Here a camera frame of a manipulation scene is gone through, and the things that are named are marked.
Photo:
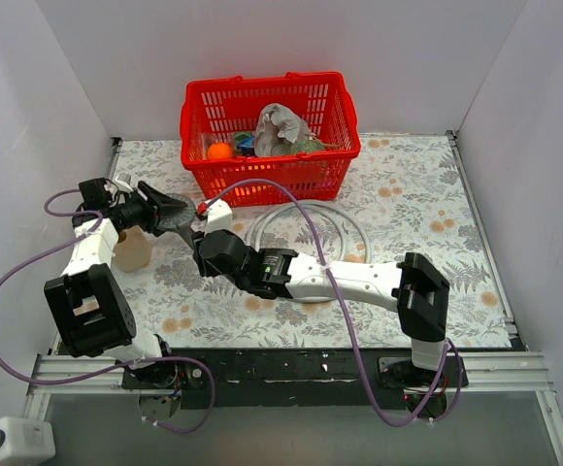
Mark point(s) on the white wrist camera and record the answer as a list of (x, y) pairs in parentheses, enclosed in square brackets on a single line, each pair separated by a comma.
[(119, 184), (216, 214)]

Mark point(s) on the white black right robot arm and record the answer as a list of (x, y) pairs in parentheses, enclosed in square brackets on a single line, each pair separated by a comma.
[(413, 289)]

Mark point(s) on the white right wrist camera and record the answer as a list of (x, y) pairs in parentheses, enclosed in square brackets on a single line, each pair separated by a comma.
[(216, 214)]

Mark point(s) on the green glass item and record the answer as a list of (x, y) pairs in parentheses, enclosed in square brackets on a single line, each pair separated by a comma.
[(308, 146)]

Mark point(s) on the grey shower head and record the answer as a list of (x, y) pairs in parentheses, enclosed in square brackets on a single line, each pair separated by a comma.
[(183, 222)]

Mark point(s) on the white box with knob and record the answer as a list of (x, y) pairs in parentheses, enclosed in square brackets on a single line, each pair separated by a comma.
[(25, 441)]

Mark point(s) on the colourful small toy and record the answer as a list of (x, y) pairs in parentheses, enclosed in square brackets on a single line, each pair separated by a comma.
[(243, 143)]

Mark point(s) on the orange ball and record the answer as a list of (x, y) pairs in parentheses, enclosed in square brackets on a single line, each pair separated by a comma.
[(220, 151)]

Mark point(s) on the red plastic basket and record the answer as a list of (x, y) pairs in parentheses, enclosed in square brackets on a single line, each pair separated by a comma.
[(213, 110)]

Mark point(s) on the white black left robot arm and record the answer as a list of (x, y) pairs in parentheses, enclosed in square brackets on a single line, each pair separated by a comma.
[(92, 315)]

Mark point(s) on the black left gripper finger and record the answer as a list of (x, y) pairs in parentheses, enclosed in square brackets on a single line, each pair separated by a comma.
[(157, 225), (163, 205)]

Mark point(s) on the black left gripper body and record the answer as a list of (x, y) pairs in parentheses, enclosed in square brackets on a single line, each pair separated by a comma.
[(149, 209)]

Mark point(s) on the aluminium frame rail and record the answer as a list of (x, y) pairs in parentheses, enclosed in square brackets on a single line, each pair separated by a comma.
[(486, 372)]

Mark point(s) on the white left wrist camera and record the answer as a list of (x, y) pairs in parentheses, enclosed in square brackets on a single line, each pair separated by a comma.
[(119, 184)]

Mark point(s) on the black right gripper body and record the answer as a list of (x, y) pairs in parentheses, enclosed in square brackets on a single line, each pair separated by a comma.
[(197, 246)]

